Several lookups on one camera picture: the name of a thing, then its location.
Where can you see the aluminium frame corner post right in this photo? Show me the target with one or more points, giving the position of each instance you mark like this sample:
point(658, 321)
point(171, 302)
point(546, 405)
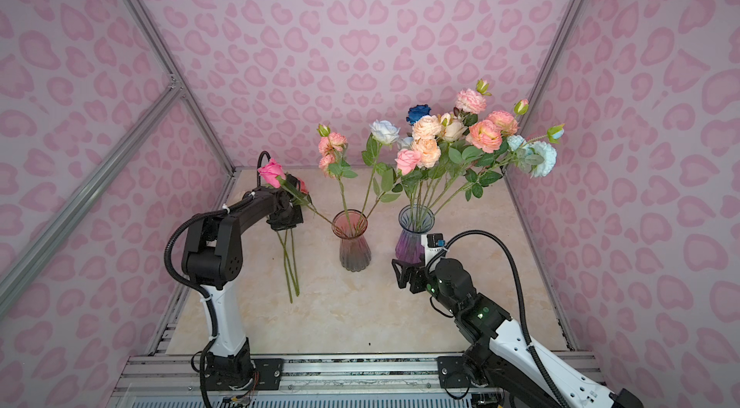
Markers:
point(546, 28)

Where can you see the magenta pink rose stem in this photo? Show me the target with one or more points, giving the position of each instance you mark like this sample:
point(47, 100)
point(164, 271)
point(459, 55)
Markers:
point(272, 174)

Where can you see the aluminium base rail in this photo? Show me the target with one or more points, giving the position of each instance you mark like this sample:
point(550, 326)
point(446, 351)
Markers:
point(371, 379)

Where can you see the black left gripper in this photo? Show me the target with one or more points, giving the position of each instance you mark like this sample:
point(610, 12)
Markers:
point(299, 218)

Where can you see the diagonal aluminium frame bar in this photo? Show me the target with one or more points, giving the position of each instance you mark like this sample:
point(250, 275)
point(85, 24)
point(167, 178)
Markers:
point(37, 254)

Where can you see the light pink rose stem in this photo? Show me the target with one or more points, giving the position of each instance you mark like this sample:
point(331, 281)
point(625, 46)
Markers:
point(406, 162)

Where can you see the pink green carnation stem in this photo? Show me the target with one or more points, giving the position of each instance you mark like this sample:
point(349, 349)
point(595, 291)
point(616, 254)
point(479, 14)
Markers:
point(508, 120)

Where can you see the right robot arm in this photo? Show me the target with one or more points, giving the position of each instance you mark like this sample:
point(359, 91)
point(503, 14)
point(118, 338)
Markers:
point(500, 356)

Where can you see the pink carnation double stem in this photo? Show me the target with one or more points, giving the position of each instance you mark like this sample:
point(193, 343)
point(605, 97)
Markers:
point(473, 100)

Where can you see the dark blue artificial rose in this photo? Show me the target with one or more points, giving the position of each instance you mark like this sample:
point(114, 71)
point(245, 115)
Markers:
point(416, 113)

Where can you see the peach rose stem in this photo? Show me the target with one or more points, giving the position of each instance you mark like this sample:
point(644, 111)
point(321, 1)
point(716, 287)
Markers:
point(425, 133)

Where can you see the red pink rose stem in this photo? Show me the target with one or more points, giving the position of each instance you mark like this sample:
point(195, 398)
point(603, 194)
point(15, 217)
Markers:
point(287, 240)

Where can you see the aluminium frame corner post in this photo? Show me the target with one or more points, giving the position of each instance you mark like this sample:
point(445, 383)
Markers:
point(546, 28)
point(153, 35)

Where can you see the aluminium frame corner post left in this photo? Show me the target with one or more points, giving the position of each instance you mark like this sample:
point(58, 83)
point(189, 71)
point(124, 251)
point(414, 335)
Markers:
point(153, 35)

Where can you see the red glass vase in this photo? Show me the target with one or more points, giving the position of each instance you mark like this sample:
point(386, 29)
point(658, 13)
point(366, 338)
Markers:
point(354, 251)

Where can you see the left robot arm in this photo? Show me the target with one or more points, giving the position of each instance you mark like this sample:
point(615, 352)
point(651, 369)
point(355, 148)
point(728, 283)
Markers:
point(213, 259)

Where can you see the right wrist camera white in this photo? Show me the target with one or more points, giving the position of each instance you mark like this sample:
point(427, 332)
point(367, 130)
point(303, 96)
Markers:
point(433, 244)

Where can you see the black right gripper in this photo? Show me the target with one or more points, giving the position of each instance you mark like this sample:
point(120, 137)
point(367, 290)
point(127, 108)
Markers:
point(418, 271)

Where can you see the purple blue glass vase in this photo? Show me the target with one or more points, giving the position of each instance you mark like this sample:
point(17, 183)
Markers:
point(415, 221)

